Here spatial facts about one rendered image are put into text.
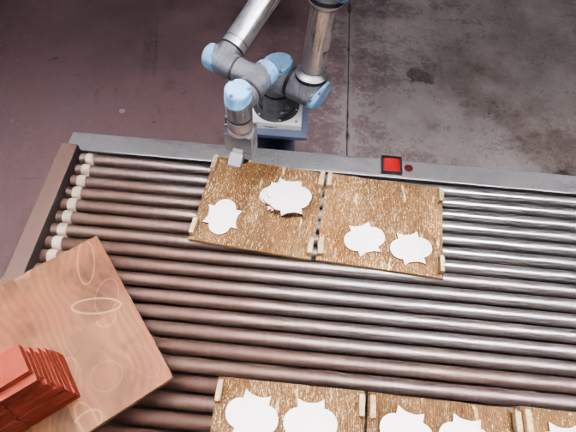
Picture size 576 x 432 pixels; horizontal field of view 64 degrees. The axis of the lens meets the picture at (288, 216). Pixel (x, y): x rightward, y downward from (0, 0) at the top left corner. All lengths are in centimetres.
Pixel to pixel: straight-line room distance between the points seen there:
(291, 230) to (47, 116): 226
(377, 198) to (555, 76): 251
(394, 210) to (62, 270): 107
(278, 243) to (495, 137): 211
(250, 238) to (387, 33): 262
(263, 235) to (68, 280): 60
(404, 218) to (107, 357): 101
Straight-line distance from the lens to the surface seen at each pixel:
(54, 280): 149
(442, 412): 144
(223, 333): 144
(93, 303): 142
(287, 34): 373
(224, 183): 166
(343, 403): 138
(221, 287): 149
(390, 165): 175
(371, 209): 162
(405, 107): 330
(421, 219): 164
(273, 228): 155
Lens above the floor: 229
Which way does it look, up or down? 59 degrees down
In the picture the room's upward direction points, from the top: 3 degrees clockwise
